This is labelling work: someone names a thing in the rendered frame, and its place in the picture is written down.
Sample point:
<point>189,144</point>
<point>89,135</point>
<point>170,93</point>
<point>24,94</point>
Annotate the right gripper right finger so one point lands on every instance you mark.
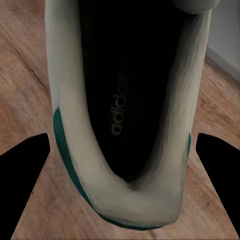
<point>221,161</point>

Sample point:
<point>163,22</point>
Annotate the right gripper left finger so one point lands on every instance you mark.
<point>20,168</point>

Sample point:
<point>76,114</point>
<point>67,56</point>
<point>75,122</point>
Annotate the gym shoe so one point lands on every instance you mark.
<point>124,79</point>

